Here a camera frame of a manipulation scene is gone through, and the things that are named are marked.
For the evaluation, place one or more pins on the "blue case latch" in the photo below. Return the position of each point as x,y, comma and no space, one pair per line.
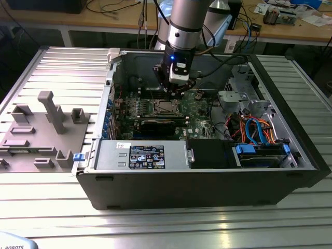
78,157

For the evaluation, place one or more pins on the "grey metal cage bracket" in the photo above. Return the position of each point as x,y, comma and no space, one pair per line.
229,98

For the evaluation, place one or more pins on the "hard disk in blue carrier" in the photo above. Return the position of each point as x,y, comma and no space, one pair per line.
259,159

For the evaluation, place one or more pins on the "black graphics card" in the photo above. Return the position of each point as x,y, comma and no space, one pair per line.
158,128

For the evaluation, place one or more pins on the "metal drive cage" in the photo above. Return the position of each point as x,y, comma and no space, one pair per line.
240,77

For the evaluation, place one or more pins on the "wooden desk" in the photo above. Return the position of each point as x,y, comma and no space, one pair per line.
103,20

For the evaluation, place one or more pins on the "black power supply label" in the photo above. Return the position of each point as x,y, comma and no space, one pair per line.
146,157

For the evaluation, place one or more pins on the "black PC case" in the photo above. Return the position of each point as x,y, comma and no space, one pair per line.
181,189

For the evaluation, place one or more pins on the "black monitor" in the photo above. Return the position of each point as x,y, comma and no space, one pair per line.
46,6

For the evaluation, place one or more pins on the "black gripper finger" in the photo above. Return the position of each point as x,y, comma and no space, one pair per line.
160,76
188,86

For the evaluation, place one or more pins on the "white papers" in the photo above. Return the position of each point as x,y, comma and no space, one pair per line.
315,20

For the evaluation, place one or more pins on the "blue box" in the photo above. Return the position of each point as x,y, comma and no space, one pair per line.
307,3

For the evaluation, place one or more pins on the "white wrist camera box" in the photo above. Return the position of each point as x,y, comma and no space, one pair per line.
177,77

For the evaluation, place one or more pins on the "finned cooler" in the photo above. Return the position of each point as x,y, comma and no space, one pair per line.
271,17

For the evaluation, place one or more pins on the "grey parts rack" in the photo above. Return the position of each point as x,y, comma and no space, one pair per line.
39,140

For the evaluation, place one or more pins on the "blue card clip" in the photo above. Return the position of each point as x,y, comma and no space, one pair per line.
106,124
108,114
104,133
110,103

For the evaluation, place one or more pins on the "grey power supply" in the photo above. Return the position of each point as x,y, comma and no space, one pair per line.
109,155

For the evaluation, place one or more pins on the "green motherboard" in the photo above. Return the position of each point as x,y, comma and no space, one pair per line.
197,124

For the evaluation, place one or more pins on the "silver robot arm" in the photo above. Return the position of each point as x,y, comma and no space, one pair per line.
186,20

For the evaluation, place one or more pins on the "CPU socket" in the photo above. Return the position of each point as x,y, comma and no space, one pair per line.
154,113

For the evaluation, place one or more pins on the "grey metal device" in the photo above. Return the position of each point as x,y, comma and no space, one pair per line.
288,18

